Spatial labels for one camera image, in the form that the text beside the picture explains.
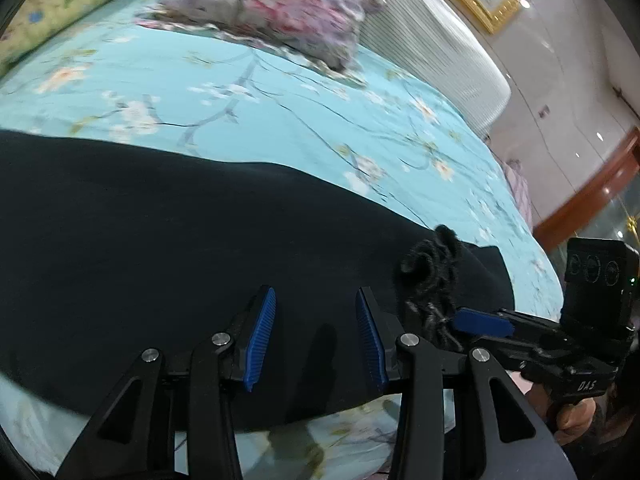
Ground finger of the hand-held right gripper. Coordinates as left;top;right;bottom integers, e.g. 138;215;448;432
470;334;533;368
450;307;566;343

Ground yellow floral pillow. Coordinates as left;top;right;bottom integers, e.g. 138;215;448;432
0;0;151;76

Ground white ribbed headboard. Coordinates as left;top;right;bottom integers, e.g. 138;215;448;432
135;0;511;138

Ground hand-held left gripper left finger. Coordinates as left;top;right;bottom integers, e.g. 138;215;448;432
55;285;278;480

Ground turquoise floral bedsheet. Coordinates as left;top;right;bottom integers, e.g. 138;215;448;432
0;20;563;476

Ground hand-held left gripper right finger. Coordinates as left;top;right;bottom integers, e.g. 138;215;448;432
355;287;571;480

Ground black pants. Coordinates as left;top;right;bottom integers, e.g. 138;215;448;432
0;130;516;433

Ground pink striped cloth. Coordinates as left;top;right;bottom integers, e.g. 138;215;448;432
502;157;533;231

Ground purple floral pillow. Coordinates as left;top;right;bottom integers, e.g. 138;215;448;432
135;0;386;73

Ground person's right hand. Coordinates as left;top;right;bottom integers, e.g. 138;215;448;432
530;382;608;447

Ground brown wooden furniture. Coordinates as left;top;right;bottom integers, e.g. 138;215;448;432
532;127;640;256

